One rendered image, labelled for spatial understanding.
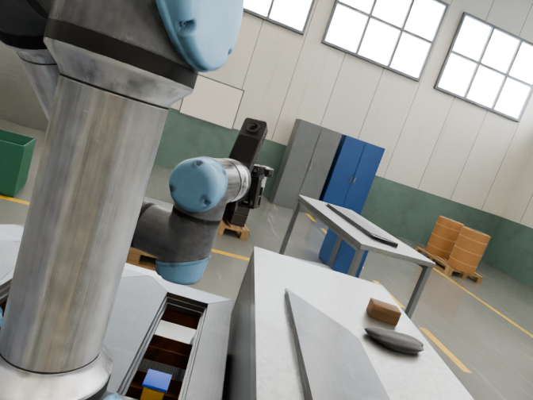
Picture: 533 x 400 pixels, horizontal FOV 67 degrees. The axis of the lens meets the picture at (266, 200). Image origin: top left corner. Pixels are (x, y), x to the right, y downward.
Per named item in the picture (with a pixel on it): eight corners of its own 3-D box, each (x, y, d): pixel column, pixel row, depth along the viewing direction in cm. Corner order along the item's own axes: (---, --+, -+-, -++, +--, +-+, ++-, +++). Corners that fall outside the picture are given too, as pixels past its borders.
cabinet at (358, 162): (317, 217, 919) (347, 135, 886) (311, 211, 965) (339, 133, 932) (355, 228, 942) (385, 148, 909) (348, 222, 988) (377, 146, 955)
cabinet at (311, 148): (272, 204, 893) (301, 119, 861) (269, 198, 940) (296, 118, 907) (313, 215, 916) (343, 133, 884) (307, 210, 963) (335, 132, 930)
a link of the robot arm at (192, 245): (151, 253, 68) (169, 193, 66) (209, 279, 66) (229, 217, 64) (123, 265, 60) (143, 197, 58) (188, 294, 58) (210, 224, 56)
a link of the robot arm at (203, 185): (156, 205, 56) (173, 148, 55) (190, 199, 67) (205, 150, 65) (206, 226, 54) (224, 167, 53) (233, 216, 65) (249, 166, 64)
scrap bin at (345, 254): (317, 255, 596) (331, 220, 586) (343, 263, 605) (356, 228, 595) (330, 272, 536) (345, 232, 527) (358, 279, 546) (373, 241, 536)
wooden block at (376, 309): (369, 317, 136) (373, 304, 135) (365, 309, 142) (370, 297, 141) (396, 326, 136) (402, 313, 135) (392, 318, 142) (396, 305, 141)
